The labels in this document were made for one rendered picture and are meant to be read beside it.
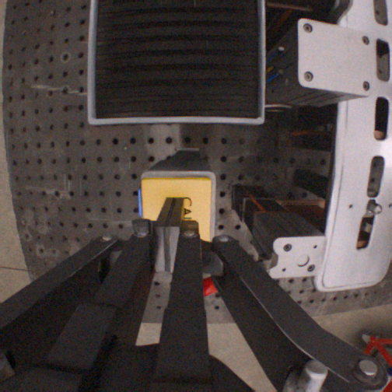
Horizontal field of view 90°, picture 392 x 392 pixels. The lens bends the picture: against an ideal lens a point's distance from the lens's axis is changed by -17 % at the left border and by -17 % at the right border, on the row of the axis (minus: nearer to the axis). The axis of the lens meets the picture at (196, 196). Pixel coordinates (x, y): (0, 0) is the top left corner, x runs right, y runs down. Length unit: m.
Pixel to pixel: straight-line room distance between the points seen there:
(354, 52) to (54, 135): 0.72
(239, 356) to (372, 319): 1.24
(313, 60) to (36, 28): 0.77
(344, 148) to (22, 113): 0.83
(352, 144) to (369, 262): 0.24
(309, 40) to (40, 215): 0.81
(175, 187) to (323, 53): 0.21
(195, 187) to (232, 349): 1.98
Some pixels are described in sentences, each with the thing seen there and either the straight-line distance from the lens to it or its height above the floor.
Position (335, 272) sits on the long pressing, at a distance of 0.50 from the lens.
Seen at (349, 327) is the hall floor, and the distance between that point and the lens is 2.44.
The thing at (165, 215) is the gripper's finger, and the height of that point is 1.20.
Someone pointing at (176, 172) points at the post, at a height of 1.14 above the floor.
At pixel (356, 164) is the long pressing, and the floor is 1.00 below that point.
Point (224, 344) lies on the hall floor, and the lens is 2.07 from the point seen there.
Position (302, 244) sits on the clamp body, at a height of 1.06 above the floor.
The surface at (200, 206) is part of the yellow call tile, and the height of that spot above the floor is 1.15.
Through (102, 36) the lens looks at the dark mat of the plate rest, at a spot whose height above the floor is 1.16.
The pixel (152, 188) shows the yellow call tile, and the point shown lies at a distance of 0.20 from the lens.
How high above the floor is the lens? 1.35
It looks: 76 degrees down
